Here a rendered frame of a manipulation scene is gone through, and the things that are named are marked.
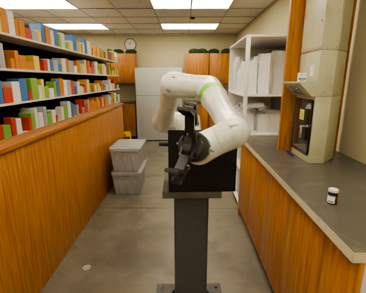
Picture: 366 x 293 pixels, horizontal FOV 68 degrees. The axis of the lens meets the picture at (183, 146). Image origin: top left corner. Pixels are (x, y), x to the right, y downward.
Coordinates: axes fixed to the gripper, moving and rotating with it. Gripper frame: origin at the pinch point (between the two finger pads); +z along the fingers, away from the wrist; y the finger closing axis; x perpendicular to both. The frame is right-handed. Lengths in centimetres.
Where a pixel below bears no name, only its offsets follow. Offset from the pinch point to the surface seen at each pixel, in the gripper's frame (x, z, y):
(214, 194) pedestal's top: -5, -90, 21
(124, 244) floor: 75, -190, 99
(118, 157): 137, -275, 24
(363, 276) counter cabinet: -64, -51, 33
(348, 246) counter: -58, -52, 24
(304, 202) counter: -49, -86, 14
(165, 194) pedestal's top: 20, -85, 26
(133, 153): 118, -276, 15
